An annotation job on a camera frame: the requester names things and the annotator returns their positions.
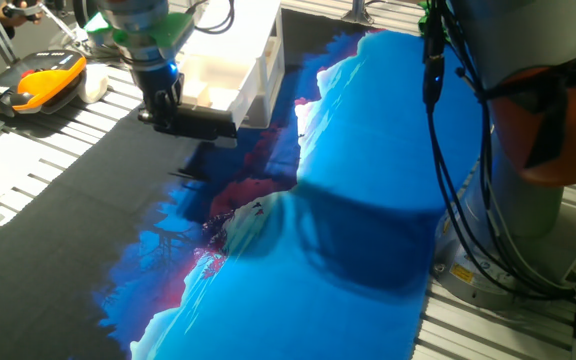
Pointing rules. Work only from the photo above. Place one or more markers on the small silver drawer cabinet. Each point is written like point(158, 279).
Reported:
point(263, 50)

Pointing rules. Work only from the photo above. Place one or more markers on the white drawer with dividers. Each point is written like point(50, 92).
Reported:
point(218, 75)

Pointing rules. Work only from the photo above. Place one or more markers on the white foam block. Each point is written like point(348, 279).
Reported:
point(93, 85)

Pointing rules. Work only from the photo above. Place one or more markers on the black filament spool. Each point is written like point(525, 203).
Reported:
point(80, 10)

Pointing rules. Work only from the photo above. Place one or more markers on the person's hand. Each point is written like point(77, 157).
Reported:
point(12, 20)

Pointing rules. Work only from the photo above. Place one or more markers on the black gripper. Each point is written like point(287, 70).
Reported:
point(158, 82)

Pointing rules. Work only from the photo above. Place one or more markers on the silver and orange robot arm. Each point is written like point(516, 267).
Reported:
point(518, 30)

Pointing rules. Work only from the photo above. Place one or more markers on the orange and black teach pendant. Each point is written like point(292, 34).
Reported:
point(43, 82)

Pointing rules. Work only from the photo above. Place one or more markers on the small black handheld device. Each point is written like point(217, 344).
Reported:
point(23, 8)

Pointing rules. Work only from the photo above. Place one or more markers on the landscape print desk mat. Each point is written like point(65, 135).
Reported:
point(318, 300)

